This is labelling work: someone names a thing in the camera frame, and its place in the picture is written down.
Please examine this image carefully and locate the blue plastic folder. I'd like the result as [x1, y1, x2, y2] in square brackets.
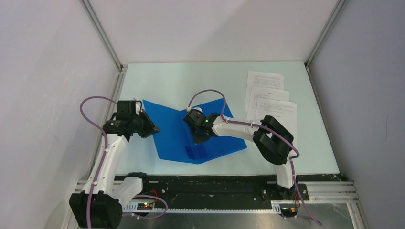
[143, 100, 247, 164]

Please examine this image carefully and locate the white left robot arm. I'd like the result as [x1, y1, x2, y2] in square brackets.
[69, 100, 160, 229]

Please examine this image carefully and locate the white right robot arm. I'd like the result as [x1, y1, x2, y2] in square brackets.
[183, 109, 297, 199]

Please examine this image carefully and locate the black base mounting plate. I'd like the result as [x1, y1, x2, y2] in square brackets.
[114, 175, 311, 211]

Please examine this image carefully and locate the top white paper sheet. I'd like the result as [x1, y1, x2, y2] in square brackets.
[246, 71, 284, 92]

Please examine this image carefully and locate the left controller board with leds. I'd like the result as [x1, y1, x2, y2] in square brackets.
[136, 202, 154, 211]

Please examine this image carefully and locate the controller board with leds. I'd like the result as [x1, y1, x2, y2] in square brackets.
[280, 207, 298, 218]
[136, 202, 154, 211]

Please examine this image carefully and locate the bottom white paper sheet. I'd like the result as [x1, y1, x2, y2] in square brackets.
[247, 98, 298, 143]

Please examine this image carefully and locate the right controller board with leds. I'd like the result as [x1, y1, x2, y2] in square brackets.
[280, 207, 298, 218]

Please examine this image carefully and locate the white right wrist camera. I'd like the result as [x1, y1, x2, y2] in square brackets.
[186, 107, 203, 113]

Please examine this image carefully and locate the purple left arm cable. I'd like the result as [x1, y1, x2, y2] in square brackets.
[79, 96, 168, 229]

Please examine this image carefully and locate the left aluminium frame post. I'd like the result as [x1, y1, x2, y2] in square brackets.
[79, 0, 123, 71]

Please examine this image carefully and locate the aluminium frame post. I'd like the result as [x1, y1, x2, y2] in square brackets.
[79, 0, 123, 71]
[305, 0, 349, 71]

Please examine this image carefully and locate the grey slotted cable duct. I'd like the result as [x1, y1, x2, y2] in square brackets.
[123, 202, 281, 214]

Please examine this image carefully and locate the right aluminium frame post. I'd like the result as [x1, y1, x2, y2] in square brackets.
[305, 0, 349, 71]

